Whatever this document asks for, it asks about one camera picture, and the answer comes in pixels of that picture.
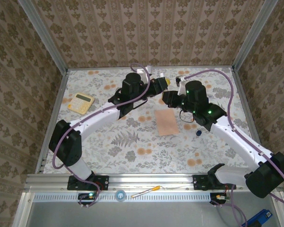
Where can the dark blue glue stick cap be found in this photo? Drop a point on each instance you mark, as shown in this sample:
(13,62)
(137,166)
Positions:
(198,133)

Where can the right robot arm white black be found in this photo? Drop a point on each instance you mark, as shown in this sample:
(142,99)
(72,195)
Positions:
(239,144)

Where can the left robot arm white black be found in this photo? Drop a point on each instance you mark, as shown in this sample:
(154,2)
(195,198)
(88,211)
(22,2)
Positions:
(97,118)

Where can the yellow calculator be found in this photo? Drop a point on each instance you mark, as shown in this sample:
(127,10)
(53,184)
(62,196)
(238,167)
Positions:
(81,104)

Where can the floral patterned tablecloth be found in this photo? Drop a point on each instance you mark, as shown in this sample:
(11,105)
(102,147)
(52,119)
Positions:
(144,153)

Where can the white zip tie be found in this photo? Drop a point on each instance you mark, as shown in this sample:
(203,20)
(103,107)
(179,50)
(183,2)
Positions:
(172,188)

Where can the orange and white pen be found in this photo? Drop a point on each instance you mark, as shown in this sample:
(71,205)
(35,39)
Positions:
(145,191)

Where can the black board with coloured connectors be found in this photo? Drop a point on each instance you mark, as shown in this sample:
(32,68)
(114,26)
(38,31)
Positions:
(217,197)

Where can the blue white round cap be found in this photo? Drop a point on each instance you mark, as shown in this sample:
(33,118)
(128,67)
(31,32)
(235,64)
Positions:
(120,195)

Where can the black board with green light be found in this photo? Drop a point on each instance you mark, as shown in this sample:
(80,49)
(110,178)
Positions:
(87,196)

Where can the grey metal shelf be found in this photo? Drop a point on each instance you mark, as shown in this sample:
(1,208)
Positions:
(132,215)

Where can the blue plastic device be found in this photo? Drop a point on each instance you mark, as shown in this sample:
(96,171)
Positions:
(258,217)

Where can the aluminium table edge rail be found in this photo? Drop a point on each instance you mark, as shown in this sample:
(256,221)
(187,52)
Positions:
(97,68)
(61,91)
(242,94)

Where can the aluminium frame post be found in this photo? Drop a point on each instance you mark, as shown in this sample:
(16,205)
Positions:
(255,35)
(41,35)

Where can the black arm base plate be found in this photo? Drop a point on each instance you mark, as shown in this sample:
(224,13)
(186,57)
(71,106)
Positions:
(196,182)
(104,183)

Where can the wide aluminium frame rail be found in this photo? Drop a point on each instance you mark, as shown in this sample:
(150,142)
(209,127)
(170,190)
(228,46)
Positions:
(137,180)

